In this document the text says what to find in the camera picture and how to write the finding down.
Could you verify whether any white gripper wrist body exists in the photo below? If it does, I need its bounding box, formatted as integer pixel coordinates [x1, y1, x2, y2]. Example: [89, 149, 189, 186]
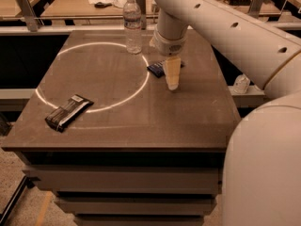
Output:
[150, 26, 186, 57]

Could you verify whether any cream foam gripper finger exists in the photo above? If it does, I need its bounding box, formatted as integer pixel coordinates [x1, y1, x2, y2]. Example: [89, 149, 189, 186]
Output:
[163, 56, 181, 90]

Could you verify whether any blue rxbar blueberry wrapper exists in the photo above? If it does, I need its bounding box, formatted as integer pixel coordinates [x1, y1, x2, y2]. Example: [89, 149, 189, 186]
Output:
[147, 59, 184, 79]

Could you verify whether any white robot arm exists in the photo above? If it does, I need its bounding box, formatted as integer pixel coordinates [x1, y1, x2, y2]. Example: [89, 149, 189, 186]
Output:
[153, 0, 301, 226]

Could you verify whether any black rxbar chocolate wrapper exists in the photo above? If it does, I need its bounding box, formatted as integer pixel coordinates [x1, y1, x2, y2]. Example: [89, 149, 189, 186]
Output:
[45, 94, 93, 133]

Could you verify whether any clear plastic water bottle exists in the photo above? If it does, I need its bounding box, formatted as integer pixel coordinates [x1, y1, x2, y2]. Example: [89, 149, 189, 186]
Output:
[123, 0, 142, 55]

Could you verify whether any clear sanitizer bottle left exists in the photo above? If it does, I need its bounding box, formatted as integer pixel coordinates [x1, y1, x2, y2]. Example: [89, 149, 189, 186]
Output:
[233, 74, 250, 94]

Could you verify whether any black computer mouse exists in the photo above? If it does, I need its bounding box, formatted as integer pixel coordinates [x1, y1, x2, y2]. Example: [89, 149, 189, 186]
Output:
[94, 2, 112, 8]

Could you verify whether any grey drawer cabinet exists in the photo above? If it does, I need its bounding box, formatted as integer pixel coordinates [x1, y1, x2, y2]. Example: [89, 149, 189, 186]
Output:
[23, 151, 224, 226]

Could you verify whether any middle metal bracket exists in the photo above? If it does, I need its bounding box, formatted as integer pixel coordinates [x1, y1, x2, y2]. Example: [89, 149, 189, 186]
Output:
[135, 0, 147, 29]

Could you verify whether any left metal bracket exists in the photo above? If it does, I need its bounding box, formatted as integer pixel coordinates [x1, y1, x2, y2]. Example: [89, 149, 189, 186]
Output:
[16, 0, 40, 32]

